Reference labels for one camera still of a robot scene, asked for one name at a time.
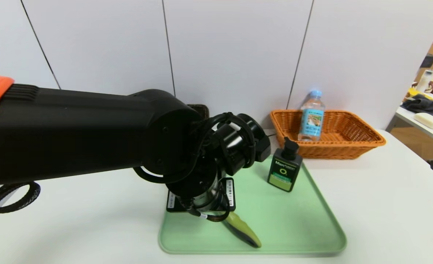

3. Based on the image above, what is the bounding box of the orange wicker basket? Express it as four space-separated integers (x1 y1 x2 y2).
270 109 387 160

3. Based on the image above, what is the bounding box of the white plastic bottle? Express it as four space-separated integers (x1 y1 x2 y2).
415 70 432 94

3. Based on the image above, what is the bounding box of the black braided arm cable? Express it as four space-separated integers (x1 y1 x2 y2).
0 181 41 221

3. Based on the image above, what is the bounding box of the grey brush with green handle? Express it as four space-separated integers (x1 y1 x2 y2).
221 212 262 249

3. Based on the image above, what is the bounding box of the dark brown wicker basket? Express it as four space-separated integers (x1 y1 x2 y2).
187 104 210 120

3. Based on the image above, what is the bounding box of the white soap block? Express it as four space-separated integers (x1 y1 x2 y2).
413 113 433 130

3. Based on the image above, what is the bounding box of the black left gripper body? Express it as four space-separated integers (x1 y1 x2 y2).
166 165 236 212

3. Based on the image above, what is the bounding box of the thin black left wrist cable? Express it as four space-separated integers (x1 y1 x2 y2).
180 112 257 223

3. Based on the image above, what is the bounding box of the yellow background item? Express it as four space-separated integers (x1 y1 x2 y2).
407 89 428 100

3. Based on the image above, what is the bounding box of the light green plastic tray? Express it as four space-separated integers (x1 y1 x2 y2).
158 155 347 255

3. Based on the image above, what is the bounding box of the dark grey cloth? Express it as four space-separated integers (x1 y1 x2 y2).
400 95 433 124

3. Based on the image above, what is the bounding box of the black pump bottle green label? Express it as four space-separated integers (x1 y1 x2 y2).
267 137 303 193

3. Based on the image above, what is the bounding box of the clear water bottle blue cap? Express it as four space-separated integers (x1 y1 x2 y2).
298 89 326 142

